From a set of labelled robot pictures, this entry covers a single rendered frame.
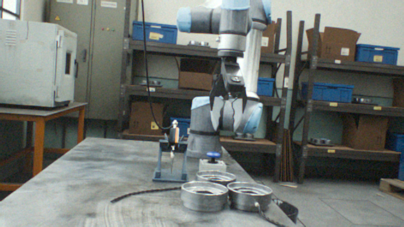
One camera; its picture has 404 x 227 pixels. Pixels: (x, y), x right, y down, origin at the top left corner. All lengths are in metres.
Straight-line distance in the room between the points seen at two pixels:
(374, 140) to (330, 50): 1.24
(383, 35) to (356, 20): 0.42
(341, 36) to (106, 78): 2.83
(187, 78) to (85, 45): 1.29
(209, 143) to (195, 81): 2.98
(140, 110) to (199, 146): 3.00
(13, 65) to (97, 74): 1.74
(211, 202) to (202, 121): 0.63
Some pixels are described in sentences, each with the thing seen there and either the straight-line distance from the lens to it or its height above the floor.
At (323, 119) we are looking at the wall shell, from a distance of 5.36.
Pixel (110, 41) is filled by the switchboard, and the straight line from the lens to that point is 4.72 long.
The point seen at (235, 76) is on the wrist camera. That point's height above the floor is 1.10.
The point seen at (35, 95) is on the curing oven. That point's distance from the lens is 3.10.
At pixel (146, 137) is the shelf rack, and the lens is 4.35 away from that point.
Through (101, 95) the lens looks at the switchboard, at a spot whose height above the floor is 0.84.
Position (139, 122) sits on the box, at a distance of 4.41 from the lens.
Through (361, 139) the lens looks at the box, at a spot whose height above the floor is 0.58.
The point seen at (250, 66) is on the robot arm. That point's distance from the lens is 1.44.
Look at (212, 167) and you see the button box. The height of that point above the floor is 0.84.
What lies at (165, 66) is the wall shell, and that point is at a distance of 4.91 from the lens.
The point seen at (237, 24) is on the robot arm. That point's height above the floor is 1.23.
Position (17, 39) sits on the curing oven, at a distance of 3.15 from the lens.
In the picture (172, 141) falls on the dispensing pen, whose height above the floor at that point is 0.90.
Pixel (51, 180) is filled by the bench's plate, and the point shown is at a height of 0.80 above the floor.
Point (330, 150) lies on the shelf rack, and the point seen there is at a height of 0.43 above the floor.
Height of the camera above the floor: 1.07
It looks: 4 degrees down
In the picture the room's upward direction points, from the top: 5 degrees clockwise
